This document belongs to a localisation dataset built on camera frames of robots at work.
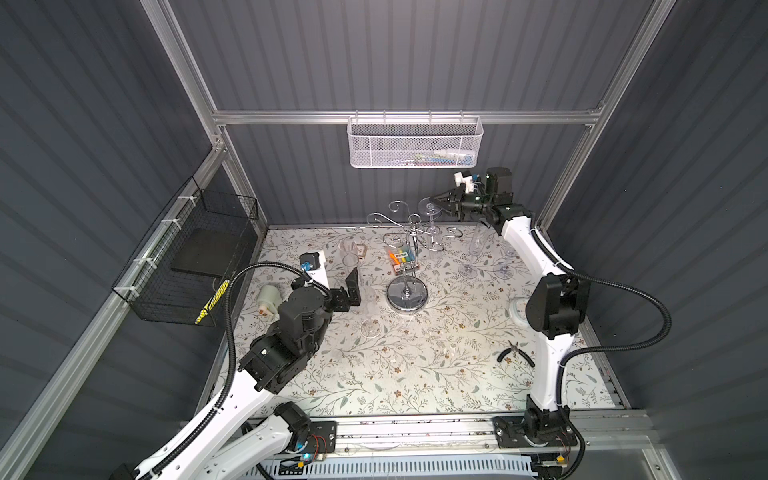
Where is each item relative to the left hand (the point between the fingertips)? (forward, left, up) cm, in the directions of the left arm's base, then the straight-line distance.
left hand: (337, 271), depth 67 cm
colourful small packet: (+30, -19, -35) cm, 50 cm away
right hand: (+23, -25, 0) cm, 35 cm away
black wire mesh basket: (+6, +37, -2) cm, 37 cm away
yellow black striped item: (-2, +30, -6) cm, 30 cm away
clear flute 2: (+23, -42, -16) cm, 51 cm away
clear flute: (+23, -25, -1) cm, 34 cm away
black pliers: (-8, -49, -31) cm, 59 cm away
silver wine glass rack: (+12, -19, -30) cm, 37 cm away
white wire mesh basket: (+74, -25, -10) cm, 79 cm away
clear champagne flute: (+34, +2, -30) cm, 45 cm away
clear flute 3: (+1, -6, -31) cm, 31 cm away
